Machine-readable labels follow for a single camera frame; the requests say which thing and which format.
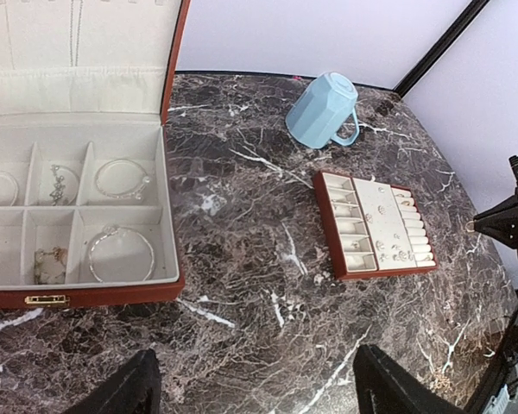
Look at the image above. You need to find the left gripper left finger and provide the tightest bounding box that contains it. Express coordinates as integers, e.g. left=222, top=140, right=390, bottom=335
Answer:
left=66, top=349, right=161, bottom=413

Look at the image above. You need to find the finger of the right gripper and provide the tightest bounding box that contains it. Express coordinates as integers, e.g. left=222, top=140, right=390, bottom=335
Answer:
left=465, top=189, right=518, bottom=257

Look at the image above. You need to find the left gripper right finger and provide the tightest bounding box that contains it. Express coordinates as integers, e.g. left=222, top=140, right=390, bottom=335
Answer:
left=353, top=345, right=462, bottom=414

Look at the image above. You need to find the brown jewelry tray cream lining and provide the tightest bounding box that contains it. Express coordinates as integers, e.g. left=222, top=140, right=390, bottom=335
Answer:
left=313, top=171, right=438, bottom=280

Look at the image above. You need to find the brown jewelry box cream lining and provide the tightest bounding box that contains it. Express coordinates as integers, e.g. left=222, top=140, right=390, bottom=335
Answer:
left=0, top=1, right=189, bottom=310

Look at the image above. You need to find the gold earring in box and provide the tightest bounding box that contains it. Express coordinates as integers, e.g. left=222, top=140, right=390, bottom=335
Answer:
left=33, top=246, right=68, bottom=285

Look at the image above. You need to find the silver bangle lower compartment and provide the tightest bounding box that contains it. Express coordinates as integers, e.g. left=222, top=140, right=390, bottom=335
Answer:
left=86, top=225, right=156, bottom=284

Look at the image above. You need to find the silver bangle compartment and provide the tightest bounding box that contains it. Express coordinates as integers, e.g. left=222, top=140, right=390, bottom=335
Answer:
left=0, top=171, right=19, bottom=206
left=86, top=225, right=156, bottom=284
left=94, top=159, right=152, bottom=202

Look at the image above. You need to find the silver bangle upper compartment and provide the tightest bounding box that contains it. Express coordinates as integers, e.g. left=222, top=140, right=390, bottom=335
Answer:
left=94, top=159, right=152, bottom=202

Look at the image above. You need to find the light blue mug upside down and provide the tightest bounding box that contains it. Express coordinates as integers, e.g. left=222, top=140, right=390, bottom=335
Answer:
left=285, top=72, right=360, bottom=149

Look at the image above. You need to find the silver bangle left compartment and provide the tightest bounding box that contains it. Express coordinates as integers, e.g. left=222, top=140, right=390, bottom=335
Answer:
left=0, top=171, right=19, bottom=206

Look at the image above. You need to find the right black frame post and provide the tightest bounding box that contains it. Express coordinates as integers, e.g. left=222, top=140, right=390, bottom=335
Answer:
left=393, top=0, right=490, bottom=97

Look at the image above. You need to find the silver chain bracelet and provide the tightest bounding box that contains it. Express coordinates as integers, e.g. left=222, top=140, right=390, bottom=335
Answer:
left=47, top=162, right=81, bottom=206

